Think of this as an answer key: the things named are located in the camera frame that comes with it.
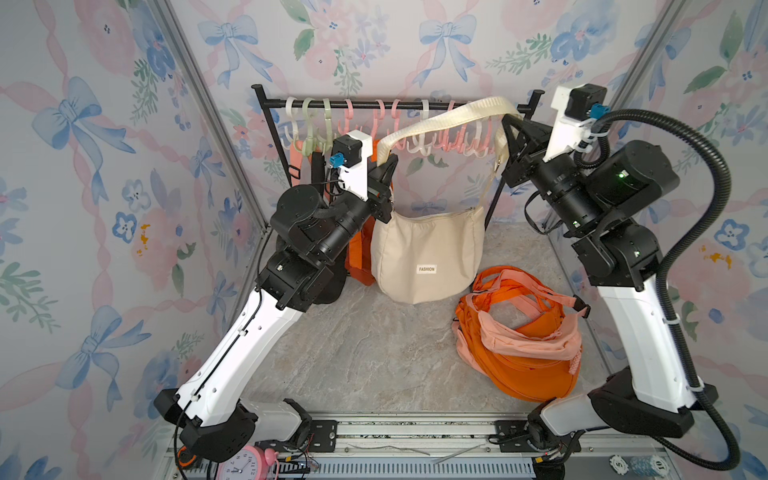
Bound black crossbody bag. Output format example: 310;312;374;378
309;151;326;194

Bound pink alarm clock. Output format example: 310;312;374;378
215;446;280;480

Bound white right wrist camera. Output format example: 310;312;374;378
543;83;609;162

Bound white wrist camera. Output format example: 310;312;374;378
543;83;609;162
328;130;373;201

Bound beige crossbody bag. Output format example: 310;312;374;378
371;96;522;304

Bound white hook leftmost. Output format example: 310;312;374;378
284;96;301;151

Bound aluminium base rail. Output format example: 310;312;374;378
157;414;682;479

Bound black clothes rack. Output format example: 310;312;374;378
251;83;546;232

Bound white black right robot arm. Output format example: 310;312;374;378
501;110;730;450

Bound white poker chips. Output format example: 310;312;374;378
609;455;670;478

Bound orange crossbody bag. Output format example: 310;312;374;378
452;302;581;402
345;218;376;286

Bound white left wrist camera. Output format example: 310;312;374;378
328;130;373;201

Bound pink crossbody bag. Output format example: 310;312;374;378
288;144;303;186
453;266;590;375

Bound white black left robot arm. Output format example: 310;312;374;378
154;155;398;463

